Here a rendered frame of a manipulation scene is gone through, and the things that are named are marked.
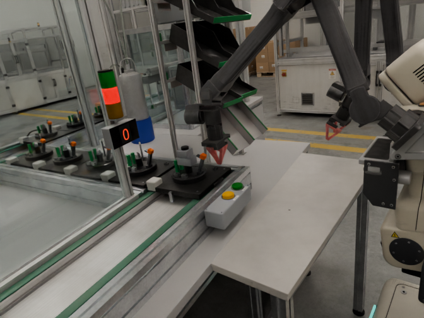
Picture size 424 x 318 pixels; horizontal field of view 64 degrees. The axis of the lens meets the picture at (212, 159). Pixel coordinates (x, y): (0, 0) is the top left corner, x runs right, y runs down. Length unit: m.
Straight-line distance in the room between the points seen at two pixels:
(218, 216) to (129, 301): 0.37
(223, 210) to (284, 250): 0.22
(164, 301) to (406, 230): 0.80
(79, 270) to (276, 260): 0.56
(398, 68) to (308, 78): 4.30
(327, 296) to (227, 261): 1.21
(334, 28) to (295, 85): 4.46
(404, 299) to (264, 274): 0.96
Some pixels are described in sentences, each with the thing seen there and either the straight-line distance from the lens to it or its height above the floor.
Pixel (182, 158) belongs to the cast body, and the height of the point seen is 1.05.
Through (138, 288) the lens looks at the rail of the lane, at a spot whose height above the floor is 0.92.
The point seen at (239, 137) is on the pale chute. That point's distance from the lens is 1.51.
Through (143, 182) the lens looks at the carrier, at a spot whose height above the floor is 0.97.
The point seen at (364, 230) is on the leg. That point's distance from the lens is 1.76.
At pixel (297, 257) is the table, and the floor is 0.86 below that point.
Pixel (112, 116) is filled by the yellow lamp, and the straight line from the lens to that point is 1.15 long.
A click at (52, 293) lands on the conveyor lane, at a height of 0.92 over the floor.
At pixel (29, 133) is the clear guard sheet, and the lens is 1.03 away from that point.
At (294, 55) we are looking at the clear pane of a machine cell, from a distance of 5.42.
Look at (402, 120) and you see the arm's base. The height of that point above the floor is 1.22.
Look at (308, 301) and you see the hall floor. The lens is 2.14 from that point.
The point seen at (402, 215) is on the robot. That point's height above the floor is 0.86.
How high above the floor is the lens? 1.50
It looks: 21 degrees down
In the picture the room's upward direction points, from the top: 8 degrees counter-clockwise
